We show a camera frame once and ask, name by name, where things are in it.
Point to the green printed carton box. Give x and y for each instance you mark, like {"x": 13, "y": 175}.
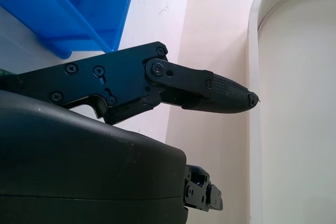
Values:
{"x": 2, "y": 72}

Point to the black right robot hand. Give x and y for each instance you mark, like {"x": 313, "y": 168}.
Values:
{"x": 78, "y": 161}

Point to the blue plastic tray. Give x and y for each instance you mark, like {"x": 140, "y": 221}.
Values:
{"x": 60, "y": 11}

